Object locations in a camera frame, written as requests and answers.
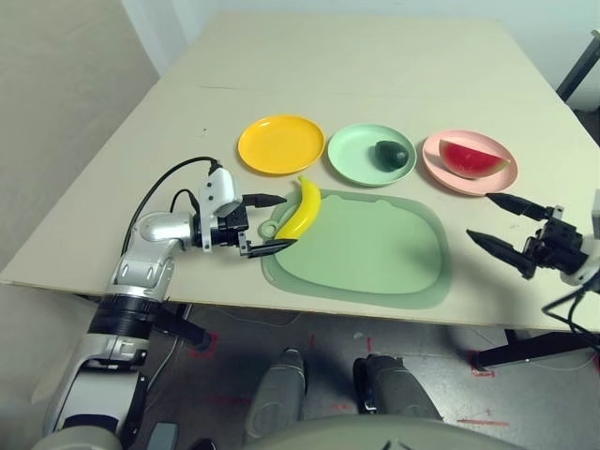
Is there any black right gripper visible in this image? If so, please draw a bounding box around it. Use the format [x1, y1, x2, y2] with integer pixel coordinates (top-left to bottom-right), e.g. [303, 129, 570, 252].
[465, 191, 593, 281]

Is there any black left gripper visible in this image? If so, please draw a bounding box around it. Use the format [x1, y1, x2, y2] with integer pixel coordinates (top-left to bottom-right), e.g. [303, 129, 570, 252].
[205, 192, 300, 260]

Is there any red toy watermelon slice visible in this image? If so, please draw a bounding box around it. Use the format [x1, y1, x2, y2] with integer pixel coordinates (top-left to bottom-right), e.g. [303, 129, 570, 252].
[438, 139, 512, 182]

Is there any dark green toy avocado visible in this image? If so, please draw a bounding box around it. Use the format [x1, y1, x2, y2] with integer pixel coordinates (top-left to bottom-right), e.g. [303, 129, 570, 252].
[373, 140, 410, 170]

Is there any yellow toy banana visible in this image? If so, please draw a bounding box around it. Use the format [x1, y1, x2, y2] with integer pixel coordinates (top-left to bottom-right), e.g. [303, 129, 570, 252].
[274, 175, 323, 241]

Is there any dark green cutting mat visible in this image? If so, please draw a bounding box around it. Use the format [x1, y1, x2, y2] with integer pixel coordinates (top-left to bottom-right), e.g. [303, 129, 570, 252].
[256, 188, 454, 311]

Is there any pink plastic plate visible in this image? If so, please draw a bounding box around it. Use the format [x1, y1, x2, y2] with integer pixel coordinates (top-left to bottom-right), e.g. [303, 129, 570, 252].
[421, 129, 520, 197]

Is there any yellow plastic plate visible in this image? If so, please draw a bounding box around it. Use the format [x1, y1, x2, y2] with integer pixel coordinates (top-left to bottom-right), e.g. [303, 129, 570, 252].
[237, 114, 326, 176]

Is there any light green cutting board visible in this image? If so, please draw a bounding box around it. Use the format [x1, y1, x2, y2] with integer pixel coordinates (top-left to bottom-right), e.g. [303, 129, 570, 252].
[273, 194, 444, 295]

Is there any mint green plastic plate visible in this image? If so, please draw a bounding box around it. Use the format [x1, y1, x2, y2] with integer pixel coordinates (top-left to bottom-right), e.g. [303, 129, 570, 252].
[326, 123, 417, 188]

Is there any black table base bar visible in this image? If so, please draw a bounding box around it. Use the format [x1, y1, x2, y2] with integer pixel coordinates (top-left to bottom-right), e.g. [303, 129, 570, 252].
[149, 302, 212, 353]
[471, 327, 600, 369]

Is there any grey robot left leg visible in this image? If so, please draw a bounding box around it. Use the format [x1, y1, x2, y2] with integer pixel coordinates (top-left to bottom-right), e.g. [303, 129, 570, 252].
[246, 347, 308, 440]

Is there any grey robot leg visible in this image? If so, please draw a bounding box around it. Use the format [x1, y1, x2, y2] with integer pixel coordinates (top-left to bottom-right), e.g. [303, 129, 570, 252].
[352, 353, 442, 421]
[246, 347, 308, 440]

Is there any grey robot right leg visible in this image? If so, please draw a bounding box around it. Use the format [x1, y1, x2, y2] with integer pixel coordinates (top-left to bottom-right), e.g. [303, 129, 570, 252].
[352, 353, 442, 421]

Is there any grey robot torso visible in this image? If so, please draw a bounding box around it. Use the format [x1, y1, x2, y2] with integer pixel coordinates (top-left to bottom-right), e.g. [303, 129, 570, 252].
[243, 412, 474, 450]

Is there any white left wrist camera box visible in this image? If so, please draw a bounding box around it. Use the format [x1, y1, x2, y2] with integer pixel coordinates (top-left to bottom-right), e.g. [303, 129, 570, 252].
[196, 167, 243, 219]

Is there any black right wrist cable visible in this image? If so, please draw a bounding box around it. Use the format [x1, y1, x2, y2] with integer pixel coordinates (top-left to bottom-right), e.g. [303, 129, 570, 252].
[541, 280, 600, 337]

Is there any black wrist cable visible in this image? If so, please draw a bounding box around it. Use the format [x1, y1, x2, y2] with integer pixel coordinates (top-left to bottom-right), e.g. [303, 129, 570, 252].
[541, 280, 600, 337]
[122, 157, 221, 257]

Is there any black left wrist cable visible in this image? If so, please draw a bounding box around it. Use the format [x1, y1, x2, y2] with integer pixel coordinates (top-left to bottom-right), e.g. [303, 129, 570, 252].
[122, 157, 221, 257]

